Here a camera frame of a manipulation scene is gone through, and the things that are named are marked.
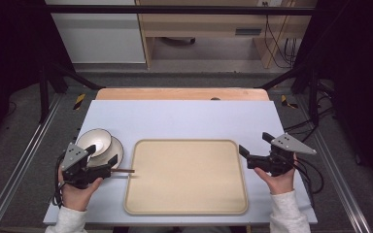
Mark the cream plate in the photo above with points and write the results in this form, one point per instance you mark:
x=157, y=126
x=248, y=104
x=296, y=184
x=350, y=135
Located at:
x=116, y=149

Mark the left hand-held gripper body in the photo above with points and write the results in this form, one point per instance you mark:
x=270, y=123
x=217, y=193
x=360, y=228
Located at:
x=74, y=158

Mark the white board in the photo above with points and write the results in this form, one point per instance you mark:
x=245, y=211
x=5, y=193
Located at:
x=181, y=119

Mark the cream bowl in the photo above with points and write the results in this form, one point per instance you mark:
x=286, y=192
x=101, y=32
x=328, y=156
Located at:
x=95, y=140

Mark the wooden desk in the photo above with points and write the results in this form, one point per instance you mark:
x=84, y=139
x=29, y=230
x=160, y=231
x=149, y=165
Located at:
x=200, y=22

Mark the beige tray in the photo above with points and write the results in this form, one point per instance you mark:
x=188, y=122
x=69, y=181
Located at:
x=187, y=178

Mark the person's right hand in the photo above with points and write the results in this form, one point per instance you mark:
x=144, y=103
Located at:
x=281, y=184

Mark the aluminium rail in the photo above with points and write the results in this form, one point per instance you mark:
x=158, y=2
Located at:
x=19, y=168
x=340, y=181

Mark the black horizontal frame bar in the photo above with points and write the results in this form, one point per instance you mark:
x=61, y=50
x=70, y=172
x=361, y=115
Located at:
x=175, y=9

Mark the person's left hand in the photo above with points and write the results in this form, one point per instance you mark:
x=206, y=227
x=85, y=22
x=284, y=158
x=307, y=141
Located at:
x=76, y=197

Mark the black curtain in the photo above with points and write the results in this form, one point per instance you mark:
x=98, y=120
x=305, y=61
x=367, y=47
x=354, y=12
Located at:
x=9, y=48
x=362, y=81

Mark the black metal stand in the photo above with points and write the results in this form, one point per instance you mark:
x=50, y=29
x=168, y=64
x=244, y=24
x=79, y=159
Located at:
x=312, y=97
x=45, y=93

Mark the brown chopstick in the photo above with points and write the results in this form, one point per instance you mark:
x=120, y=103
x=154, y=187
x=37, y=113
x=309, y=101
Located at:
x=124, y=170

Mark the white cabinet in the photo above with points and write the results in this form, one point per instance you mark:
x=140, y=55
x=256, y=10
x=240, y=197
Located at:
x=100, y=35

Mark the wooden table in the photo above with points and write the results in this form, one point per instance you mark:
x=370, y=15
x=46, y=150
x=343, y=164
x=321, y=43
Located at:
x=181, y=93

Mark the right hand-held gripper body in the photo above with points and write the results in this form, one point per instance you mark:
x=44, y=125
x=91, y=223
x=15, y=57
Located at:
x=280, y=158

